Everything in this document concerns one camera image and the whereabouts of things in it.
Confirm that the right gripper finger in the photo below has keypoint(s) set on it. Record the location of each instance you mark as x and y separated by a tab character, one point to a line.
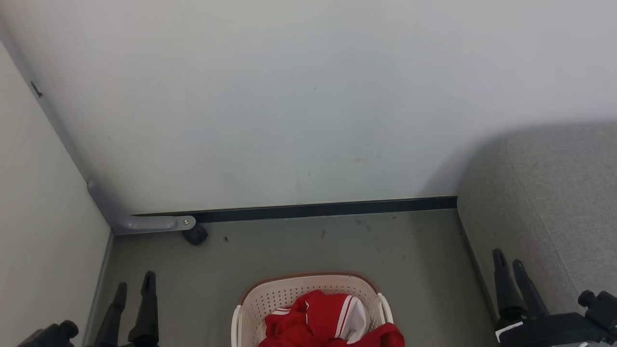
529	294
507	289

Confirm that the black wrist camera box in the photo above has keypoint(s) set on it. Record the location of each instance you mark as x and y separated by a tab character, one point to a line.
53	336
602	308

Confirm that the grey fabric sofa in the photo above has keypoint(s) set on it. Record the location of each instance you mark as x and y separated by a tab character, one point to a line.
554	202

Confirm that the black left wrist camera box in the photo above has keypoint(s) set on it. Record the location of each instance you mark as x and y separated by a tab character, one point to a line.
53	336

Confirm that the cream perforated laundry basket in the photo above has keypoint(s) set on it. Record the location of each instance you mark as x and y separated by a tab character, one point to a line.
270	299

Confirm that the grey metal partition foot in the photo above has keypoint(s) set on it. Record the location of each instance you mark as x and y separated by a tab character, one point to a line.
144	223

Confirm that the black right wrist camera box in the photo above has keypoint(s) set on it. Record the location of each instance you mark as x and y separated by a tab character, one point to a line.
602	308

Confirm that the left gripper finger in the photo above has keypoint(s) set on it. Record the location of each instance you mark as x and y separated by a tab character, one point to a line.
113	318
147	318

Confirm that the red jersey with white stripes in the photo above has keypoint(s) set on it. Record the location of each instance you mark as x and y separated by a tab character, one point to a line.
318	313

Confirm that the black caster wheel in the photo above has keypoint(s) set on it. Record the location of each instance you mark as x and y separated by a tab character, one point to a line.
196	235

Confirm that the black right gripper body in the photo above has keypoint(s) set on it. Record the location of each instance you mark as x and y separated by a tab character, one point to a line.
549	332

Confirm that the black baseboard strip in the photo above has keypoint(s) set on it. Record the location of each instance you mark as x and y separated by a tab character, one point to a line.
313	210

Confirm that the plain red shirt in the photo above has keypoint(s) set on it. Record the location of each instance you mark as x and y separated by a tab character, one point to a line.
385	337

